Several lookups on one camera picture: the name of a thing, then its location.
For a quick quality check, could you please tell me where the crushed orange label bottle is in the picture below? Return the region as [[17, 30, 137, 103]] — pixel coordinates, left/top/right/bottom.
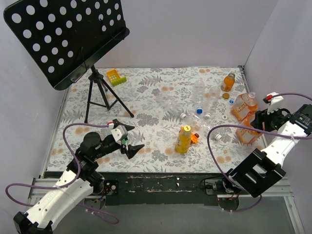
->
[[232, 92, 258, 121]]

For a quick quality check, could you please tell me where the gold bottle cap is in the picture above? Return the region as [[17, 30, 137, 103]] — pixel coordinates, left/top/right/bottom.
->
[[222, 93, 230, 99]]

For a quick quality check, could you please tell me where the orange juice bottle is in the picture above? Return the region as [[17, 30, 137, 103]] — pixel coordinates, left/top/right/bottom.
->
[[221, 73, 235, 92]]

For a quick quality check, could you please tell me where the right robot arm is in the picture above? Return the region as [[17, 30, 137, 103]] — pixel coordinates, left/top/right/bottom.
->
[[220, 104, 312, 197]]

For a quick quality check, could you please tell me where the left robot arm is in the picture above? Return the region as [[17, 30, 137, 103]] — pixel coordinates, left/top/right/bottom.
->
[[13, 119, 144, 234]]

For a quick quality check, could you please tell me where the yellow juice bottle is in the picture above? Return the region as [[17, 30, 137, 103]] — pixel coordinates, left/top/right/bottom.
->
[[175, 125, 192, 154]]

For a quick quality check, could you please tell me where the clear bottle white cap right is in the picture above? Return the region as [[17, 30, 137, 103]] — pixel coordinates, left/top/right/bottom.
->
[[204, 87, 220, 119]]

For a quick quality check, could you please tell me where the clear bottle white cap lower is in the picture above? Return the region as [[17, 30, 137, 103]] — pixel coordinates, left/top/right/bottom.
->
[[186, 113, 214, 137]]

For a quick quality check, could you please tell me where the clear bottle blue cap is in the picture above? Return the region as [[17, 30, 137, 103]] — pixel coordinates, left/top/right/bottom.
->
[[193, 79, 205, 114]]

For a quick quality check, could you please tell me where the green blue toy block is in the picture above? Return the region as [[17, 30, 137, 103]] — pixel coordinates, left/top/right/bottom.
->
[[121, 137, 128, 146]]

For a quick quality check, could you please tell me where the floral patterned table mat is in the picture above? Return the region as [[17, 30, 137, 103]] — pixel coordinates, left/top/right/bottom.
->
[[46, 67, 265, 173]]

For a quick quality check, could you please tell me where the black perforated music stand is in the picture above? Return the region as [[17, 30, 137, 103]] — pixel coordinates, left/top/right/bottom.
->
[[3, 0, 135, 124]]

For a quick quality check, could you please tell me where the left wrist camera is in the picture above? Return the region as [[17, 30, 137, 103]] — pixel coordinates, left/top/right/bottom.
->
[[111, 125, 128, 145]]

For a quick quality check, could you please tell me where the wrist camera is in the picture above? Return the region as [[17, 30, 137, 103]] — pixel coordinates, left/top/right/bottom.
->
[[263, 92, 284, 115], [111, 125, 128, 145]]

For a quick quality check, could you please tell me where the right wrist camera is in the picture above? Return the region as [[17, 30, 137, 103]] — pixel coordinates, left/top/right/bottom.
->
[[263, 92, 284, 115]]

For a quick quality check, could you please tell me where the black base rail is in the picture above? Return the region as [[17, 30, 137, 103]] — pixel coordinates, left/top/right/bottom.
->
[[75, 170, 256, 207]]

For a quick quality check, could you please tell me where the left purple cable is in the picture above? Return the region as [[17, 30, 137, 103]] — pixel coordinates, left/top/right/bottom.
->
[[5, 122, 120, 224]]

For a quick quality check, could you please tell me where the purple cable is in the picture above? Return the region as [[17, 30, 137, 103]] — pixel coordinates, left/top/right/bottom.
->
[[5, 122, 120, 224], [207, 92, 312, 212]]

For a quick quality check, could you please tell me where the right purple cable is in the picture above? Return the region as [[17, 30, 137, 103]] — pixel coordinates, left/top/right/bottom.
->
[[207, 92, 312, 212]]

